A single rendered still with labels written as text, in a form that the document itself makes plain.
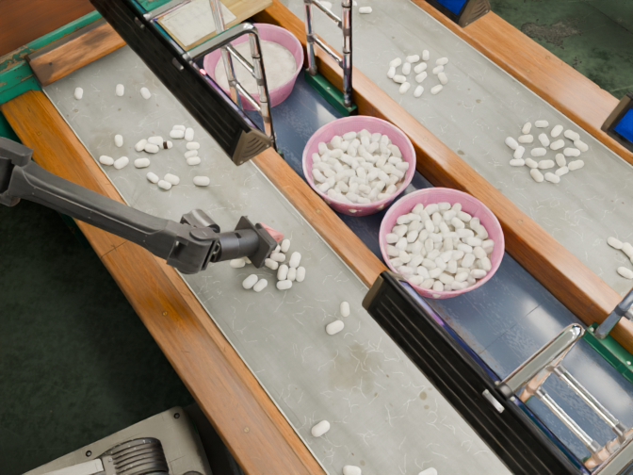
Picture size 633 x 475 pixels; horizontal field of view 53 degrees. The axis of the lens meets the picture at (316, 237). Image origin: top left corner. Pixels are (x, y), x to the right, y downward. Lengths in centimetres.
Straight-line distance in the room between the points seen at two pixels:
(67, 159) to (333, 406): 88
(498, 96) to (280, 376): 90
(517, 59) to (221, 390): 111
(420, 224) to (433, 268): 11
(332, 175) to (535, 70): 60
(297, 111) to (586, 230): 78
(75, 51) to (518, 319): 127
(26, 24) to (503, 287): 131
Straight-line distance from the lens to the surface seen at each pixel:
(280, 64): 177
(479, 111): 166
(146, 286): 139
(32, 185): 124
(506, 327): 142
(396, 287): 93
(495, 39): 181
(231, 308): 135
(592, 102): 171
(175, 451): 156
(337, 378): 127
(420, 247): 140
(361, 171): 150
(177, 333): 132
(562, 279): 141
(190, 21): 188
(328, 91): 171
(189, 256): 120
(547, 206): 151
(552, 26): 310
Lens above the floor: 194
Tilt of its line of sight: 59 degrees down
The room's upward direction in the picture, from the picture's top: 6 degrees counter-clockwise
